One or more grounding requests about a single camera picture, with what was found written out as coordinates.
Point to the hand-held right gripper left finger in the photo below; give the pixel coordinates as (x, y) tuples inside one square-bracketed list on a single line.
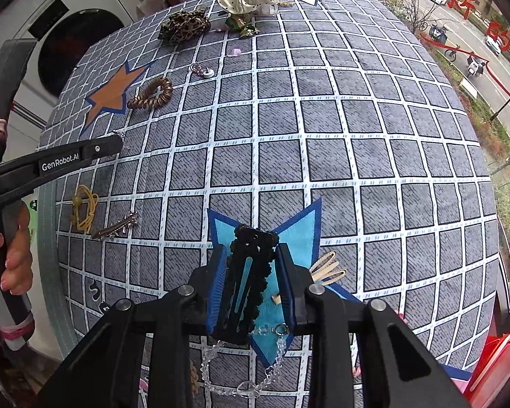
[(217, 293)]

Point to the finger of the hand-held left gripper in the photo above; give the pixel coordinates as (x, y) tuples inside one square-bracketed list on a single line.
[(68, 159)]

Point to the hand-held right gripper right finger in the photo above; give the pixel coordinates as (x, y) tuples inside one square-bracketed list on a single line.
[(285, 282)]

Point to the beige rabbit hair clip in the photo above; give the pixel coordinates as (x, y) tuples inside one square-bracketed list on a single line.
[(329, 273)]

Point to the black scalloped hair clip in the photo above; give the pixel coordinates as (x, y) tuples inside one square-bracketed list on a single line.
[(255, 242)]

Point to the silver star hair clip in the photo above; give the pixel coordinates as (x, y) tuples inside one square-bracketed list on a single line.
[(114, 226)]

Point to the person's left hand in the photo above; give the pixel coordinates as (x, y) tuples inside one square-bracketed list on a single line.
[(20, 250)]

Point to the white washing machine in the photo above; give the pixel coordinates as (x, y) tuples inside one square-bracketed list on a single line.
[(80, 34)]

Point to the grey checked tablecloth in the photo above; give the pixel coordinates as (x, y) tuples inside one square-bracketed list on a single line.
[(323, 136)]

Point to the leopard print scrunchie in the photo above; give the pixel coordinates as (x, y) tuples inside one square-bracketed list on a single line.
[(182, 25)]

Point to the small pink plastic piece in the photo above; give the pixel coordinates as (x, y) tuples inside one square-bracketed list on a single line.
[(235, 52)]

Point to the green leaf hair clip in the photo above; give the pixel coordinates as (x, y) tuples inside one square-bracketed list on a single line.
[(242, 25)]

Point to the red plastic basin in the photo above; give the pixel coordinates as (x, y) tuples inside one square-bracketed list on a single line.
[(505, 369)]

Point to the moving scooter with rider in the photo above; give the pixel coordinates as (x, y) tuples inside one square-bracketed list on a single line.
[(475, 67)]

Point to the parked dark scooter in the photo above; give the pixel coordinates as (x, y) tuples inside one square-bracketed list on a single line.
[(438, 33)]

